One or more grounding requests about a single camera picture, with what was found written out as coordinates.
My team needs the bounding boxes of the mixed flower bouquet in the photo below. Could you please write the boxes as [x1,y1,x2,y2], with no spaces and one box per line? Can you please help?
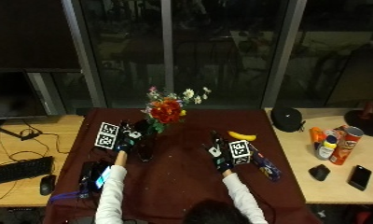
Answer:
[140,86,213,134]

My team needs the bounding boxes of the dark glass vase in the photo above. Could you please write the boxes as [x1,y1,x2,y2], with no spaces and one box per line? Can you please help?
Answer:
[133,119,158,163]

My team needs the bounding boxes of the black computer monitor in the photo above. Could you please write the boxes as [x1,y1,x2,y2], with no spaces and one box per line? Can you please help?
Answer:
[0,68,52,119]

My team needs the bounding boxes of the red chips can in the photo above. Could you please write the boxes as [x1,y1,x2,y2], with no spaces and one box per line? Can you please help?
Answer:
[327,125,364,166]

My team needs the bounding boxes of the maroon tablecloth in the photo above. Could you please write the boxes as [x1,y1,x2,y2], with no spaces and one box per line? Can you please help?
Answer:
[42,107,323,224]

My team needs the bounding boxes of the black smartphone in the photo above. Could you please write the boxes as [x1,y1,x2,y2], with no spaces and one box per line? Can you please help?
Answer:
[346,164,373,192]

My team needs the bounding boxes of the black round case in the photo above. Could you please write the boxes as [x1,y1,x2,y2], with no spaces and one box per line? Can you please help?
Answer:
[270,106,307,133]

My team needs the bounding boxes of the orange bottle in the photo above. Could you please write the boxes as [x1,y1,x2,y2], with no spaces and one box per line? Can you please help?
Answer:
[307,126,327,151]

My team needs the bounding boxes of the black lamp base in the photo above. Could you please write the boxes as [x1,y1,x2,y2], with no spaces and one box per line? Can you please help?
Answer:
[343,100,373,138]

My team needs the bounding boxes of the yellow banana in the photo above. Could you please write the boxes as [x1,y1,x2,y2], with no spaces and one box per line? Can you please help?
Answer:
[226,130,258,142]

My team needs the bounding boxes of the purple strap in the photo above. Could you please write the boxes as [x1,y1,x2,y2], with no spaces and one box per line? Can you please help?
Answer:
[48,189,89,204]

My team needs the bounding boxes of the colourful snack bag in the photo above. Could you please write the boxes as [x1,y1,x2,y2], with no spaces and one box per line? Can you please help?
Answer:
[323,124,350,142]

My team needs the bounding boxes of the blue snack packet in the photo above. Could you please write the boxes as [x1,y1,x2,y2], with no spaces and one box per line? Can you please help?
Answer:
[247,144,283,183]

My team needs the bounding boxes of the white bottle yellow cap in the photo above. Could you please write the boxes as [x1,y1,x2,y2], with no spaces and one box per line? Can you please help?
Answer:
[314,134,339,161]

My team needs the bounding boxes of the black angular mouse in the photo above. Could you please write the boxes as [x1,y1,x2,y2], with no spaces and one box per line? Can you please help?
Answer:
[307,163,331,182]

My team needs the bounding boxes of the person's right hand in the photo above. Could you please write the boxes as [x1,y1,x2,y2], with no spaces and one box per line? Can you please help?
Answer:
[201,130,235,174]

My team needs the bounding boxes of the black keyboard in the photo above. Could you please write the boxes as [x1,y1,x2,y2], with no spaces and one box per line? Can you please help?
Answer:
[0,155,56,187]

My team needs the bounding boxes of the lit smartphone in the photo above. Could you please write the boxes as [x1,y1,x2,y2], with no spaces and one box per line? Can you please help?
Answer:
[89,164,113,190]

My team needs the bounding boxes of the black battery pack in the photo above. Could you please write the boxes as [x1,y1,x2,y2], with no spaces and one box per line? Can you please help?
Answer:
[77,160,97,200]

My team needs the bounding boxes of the black computer mouse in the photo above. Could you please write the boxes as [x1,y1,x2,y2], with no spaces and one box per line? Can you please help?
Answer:
[38,174,57,197]

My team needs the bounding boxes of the person's left hand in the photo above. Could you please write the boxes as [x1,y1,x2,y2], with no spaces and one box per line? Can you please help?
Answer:
[113,120,145,154]

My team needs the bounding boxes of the white marker cube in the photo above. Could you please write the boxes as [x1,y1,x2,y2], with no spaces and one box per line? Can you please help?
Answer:
[93,121,121,150]
[227,139,251,166]

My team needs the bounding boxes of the black cable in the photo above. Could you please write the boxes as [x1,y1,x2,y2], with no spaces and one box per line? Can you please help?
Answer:
[0,119,73,162]

